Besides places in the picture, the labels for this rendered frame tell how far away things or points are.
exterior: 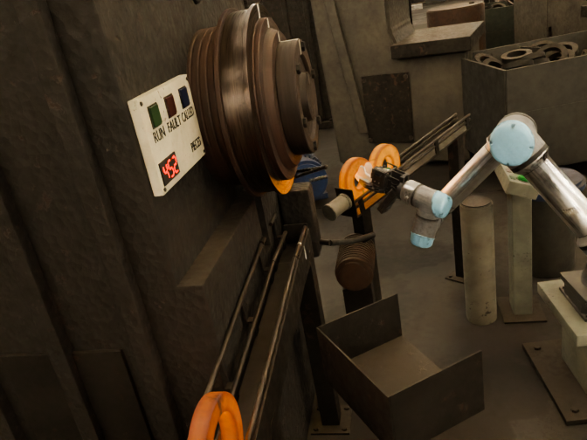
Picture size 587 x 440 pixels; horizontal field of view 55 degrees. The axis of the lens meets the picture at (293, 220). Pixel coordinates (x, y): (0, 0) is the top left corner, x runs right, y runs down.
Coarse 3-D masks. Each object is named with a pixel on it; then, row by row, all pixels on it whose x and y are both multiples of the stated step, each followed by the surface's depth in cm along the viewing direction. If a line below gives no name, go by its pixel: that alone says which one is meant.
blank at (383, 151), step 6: (384, 144) 200; (390, 144) 202; (378, 150) 198; (384, 150) 199; (390, 150) 202; (396, 150) 204; (372, 156) 198; (378, 156) 197; (384, 156) 200; (390, 156) 203; (396, 156) 205; (372, 162) 197; (378, 162) 198; (390, 162) 205; (396, 162) 205
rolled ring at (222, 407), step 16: (208, 400) 92; (224, 400) 95; (192, 416) 89; (208, 416) 88; (224, 416) 98; (240, 416) 101; (192, 432) 87; (208, 432) 87; (224, 432) 100; (240, 432) 101
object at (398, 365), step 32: (352, 320) 120; (384, 320) 124; (352, 352) 122; (384, 352) 123; (416, 352) 122; (480, 352) 101; (352, 384) 107; (384, 384) 115; (416, 384) 96; (448, 384) 99; (480, 384) 103; (384, 416) 98; (416, 416) 98; (448, 416) 102
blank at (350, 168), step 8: (352, 160) 190; (360, 160) 192; (344, 168) 189; (352, 168) 189; (344, 176) 188; (352, 176) 190; (344, 184) 188; (352, 184) 190; (360, 184) 197; (360, 192) 194
